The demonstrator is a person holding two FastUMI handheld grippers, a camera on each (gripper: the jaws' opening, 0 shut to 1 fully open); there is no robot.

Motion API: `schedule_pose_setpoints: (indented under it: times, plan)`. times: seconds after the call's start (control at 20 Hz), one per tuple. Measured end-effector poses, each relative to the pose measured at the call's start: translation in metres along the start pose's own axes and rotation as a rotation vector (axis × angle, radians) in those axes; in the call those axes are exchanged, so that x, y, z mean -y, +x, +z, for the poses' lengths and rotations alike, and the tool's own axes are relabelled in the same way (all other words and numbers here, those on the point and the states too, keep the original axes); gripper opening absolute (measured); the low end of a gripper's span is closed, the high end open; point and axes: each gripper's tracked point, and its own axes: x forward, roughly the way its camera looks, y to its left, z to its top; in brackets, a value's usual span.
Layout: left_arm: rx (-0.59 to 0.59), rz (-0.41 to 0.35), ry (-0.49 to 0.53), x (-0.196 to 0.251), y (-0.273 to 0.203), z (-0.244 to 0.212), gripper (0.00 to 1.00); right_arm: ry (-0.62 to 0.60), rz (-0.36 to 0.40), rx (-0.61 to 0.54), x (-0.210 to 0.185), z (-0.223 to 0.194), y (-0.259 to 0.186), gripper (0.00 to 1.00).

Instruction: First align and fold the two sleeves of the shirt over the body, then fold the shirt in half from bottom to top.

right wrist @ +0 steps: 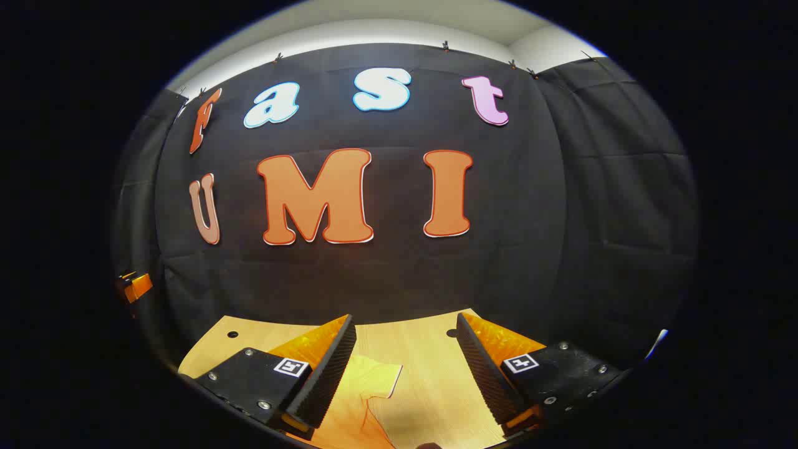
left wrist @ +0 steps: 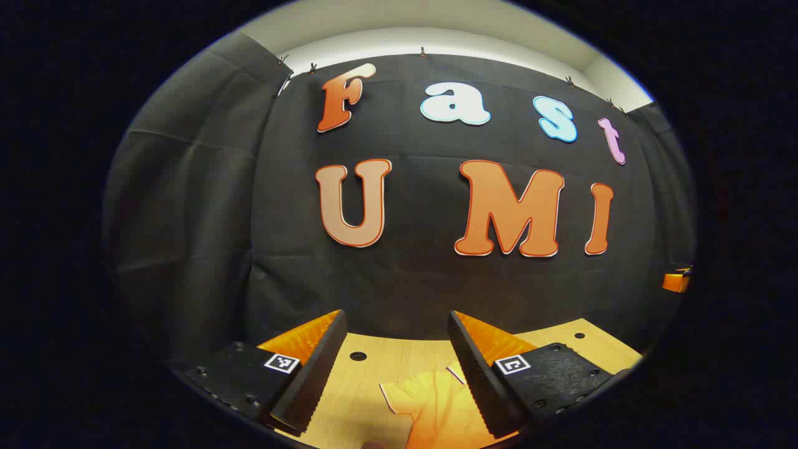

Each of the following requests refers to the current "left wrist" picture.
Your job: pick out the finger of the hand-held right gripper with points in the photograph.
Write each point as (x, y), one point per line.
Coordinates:
(676, 282)

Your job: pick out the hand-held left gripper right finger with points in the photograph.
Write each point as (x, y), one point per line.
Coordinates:
(477, 380)

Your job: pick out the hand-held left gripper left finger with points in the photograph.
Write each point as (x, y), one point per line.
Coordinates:
(312, 380)

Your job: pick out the orange T-shirt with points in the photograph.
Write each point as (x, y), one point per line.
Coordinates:
(436, 405)

